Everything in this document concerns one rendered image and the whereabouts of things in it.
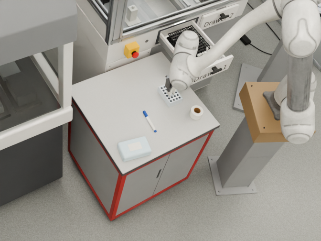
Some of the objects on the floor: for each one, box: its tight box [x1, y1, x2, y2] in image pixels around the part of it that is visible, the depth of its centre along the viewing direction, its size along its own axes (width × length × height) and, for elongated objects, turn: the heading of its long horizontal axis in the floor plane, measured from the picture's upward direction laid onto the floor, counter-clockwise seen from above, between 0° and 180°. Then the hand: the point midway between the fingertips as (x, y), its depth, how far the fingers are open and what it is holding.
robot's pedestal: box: [207, 116, 285, 196], centre depth 273 cm, size 30×30×76 cm
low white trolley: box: [68, 52, 220, 221], centre depth 259 cm, size 58×62×76 cm
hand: (171, 90), depth 228 cm, fingers closed
